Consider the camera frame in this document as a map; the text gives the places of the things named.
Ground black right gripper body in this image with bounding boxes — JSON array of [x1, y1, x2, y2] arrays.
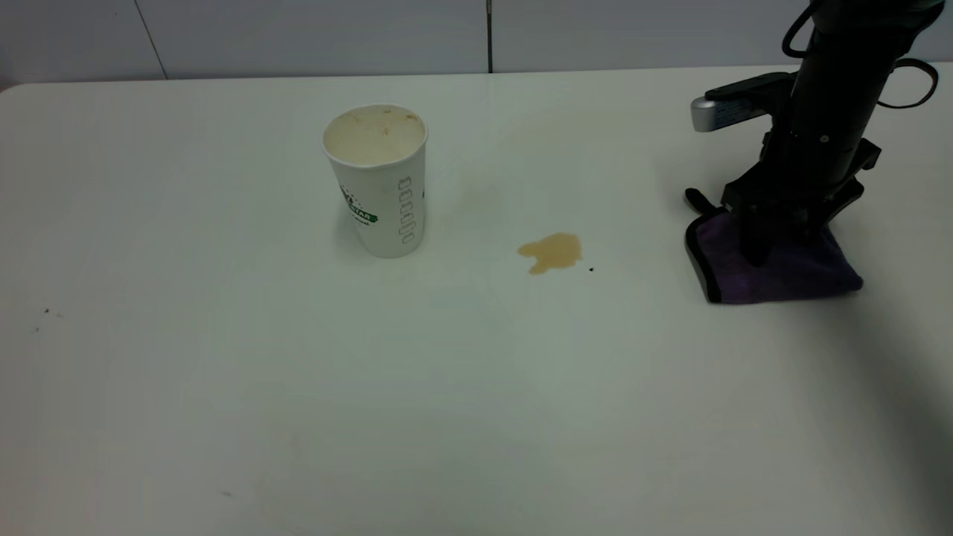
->
[[721, 127, 884, 218]]

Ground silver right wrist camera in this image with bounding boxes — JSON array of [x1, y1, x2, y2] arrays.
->
[[691, 72, 794, 133]]

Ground purple cloth with black trim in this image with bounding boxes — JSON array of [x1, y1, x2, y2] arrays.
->
[[683, 188, 864, 304]]

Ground white paper coffee cup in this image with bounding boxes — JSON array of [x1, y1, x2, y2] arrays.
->
[[322, 104, 429, 259]]

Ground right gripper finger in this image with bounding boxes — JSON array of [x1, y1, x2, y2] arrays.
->
[[815, 179, 866, 224], [737, 208, 780, 267]]

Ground brown coffee spill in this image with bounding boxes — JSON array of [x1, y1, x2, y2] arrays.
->
[[517, 232, 583, 275]]

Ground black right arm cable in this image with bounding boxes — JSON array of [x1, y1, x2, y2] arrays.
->
[[780, 0, 820, 60], [879, 58, 940, 110]]

